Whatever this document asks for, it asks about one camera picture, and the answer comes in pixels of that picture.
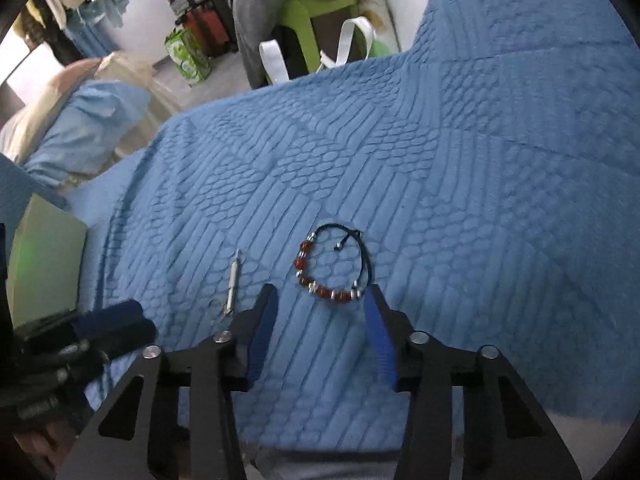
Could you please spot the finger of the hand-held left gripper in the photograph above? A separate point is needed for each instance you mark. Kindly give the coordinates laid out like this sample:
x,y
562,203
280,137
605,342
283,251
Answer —
x,y
130,337
107,317

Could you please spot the light blue pillow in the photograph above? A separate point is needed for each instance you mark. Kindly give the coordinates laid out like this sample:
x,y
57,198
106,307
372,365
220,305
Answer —
x,y
85,125

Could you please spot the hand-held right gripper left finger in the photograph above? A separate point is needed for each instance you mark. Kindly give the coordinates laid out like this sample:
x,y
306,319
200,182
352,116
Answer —
x,y
262,330

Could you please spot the grey clothes pile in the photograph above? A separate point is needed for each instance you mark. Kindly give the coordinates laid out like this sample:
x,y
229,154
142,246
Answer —
x,y
270,10

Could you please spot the pale green cardboard box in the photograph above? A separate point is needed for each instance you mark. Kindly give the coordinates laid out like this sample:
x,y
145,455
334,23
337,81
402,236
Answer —
x,y
45,260

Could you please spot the blue textured blanket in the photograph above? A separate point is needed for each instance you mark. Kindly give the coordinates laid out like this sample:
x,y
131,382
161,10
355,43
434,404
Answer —
x,y
450,185

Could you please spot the red suitcase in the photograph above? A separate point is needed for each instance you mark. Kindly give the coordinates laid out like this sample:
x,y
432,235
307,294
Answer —
x,y
205,30

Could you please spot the green shopping bag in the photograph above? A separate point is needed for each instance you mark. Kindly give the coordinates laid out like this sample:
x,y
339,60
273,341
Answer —
x,y
187,55

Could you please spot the person's grey clothing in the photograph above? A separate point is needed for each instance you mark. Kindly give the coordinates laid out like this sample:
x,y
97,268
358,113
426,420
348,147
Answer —
x,y
320,465

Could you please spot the small silver screwdriver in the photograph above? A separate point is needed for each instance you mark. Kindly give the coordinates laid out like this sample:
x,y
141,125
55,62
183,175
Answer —
x,y
232,280

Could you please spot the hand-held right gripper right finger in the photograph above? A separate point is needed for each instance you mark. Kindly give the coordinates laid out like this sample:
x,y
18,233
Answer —
x,y
380,340

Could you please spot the row of hanging clothes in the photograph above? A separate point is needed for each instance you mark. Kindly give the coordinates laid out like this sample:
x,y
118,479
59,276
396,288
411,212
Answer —
x,y
75,5

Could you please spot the cream printed bag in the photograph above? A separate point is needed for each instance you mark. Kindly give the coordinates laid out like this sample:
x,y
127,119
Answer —
x,y
380,5

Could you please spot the beige pillow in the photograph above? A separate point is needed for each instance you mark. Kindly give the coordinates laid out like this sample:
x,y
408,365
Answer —
x,y
45,100

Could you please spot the green plastic stool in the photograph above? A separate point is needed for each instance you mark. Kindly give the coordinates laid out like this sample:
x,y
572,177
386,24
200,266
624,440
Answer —
x,y
300,15

